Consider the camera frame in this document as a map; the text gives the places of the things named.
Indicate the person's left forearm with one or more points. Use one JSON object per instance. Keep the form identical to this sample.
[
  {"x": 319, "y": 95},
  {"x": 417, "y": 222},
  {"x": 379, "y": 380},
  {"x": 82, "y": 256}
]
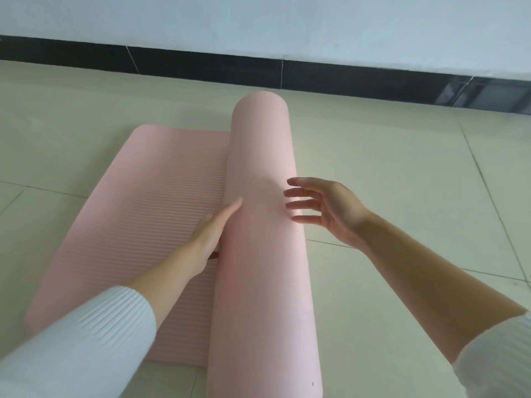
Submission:
[{"x": 95, "y": 339}]

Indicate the black baseboard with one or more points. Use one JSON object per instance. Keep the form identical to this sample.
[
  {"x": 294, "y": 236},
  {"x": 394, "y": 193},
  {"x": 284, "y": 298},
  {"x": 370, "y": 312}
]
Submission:
[{"x": 207, "y": 72}]

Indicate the person's left hand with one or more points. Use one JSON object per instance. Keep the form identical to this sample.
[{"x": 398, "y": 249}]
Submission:
[{"x": 209, "y": 238}]

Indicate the person's right hand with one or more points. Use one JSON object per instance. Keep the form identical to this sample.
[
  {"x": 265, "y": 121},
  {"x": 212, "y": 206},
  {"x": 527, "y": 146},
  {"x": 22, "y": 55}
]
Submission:
[{"x": 340, "y": 211}]

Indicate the pink yoga mat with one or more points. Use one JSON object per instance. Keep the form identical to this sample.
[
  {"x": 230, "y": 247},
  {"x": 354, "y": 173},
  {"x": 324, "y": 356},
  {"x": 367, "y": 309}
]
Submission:
[{"x": 265, "y": 286}]

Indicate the person's right forearm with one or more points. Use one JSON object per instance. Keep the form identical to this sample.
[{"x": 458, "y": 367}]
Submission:
[{"x": 448, "y": 298}]

